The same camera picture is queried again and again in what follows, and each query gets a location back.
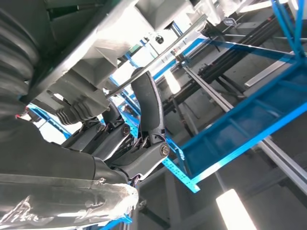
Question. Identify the grey ceiling rail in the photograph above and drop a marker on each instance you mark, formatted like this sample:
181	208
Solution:
287	166

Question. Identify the white ceiling light panel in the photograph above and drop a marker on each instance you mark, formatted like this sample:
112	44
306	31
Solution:
235	212
172	82

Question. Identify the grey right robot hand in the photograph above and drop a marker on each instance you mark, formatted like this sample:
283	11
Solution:
48	190

